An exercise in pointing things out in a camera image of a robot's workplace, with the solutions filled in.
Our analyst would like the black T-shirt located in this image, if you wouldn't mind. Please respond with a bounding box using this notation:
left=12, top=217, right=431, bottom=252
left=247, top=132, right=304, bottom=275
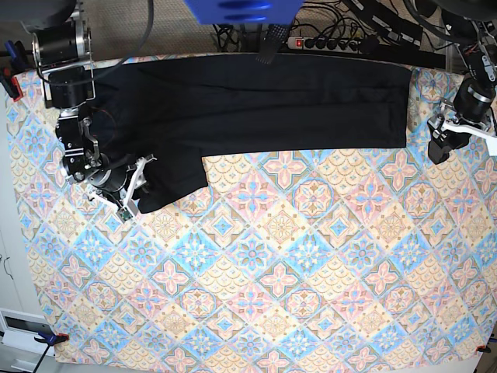
left=90, top=54, right=412, bottom=213

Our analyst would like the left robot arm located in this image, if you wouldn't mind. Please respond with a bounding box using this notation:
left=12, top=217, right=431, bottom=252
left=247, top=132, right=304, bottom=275
left=404, top=1, right=496, bottom=165

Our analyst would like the blue box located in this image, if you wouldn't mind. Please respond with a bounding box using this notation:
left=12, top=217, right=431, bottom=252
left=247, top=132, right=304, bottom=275
left=185, top=0, right=304, bottom=25

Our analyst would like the white cabinet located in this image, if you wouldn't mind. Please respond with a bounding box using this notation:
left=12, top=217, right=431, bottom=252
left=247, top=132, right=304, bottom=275
left=0, top=100, right=59, bottom=370

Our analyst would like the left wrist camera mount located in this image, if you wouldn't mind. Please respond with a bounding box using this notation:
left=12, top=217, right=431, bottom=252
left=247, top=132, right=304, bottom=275
left=428, top=116, right=496, bottom=156

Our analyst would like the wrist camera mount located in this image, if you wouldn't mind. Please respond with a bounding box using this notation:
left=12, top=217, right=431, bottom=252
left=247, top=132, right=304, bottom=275
left=85, top=153, right=158, bottom=225
left=428, top=116, right=496, bottom=156

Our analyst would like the patterned tablecloth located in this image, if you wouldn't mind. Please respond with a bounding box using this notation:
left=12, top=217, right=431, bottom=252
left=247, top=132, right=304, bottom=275
left=5, top=68, right=496, bottom=372

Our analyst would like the blue orange clamp bottom left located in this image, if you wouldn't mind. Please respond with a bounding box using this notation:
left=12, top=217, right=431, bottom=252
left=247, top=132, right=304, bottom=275
left=34, top=332, right=69, bottom=347

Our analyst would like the orange clamp bottom right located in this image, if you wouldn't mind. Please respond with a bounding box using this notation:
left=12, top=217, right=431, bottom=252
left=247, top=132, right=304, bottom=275
left=476, top=346, right=492, bottom=354

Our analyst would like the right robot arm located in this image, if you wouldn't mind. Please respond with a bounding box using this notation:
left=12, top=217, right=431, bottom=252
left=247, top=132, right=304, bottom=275
left=27, top=1, right=155, bottom=221

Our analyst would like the black mesh strap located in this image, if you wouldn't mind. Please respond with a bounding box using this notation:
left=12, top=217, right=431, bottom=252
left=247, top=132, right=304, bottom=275
left=254, top=23, right=290, bottom=65

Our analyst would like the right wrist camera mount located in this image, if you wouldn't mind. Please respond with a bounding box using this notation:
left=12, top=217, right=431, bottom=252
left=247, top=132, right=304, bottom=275
left=85, top=153, right=158, bottom=225

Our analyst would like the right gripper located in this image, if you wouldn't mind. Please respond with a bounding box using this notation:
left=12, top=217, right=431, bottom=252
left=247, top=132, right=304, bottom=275
left=87, top=153, right=158, bottom=211

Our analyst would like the white power strip red switch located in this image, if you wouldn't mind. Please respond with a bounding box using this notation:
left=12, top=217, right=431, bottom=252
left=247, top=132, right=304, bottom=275
left=287, top=37, right=363, bottom=54

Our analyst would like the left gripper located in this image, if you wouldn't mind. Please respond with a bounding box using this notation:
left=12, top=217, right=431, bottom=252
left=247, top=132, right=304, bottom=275
left=428, top=100, right=493, bottom=165

